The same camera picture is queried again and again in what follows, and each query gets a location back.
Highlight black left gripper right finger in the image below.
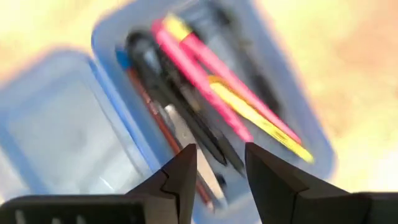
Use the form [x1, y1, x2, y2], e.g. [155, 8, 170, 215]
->
[244, 142, 398, 224]

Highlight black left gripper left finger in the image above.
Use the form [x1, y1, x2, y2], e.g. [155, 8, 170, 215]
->
[0, 144, 198, 224]

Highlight blue plastic supply box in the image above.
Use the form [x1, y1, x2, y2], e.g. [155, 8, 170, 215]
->
[0, 0, 338, 224]

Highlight matte black printed pen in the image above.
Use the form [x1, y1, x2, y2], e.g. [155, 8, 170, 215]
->
[214, 0, 284, 116]

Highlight red pen with blue cap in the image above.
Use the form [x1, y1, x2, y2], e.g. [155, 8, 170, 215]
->
[114, 46, 217, 214]

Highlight pink highlighter with yellow cap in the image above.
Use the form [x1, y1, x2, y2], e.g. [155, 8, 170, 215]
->
[162, 12, 303, 146]

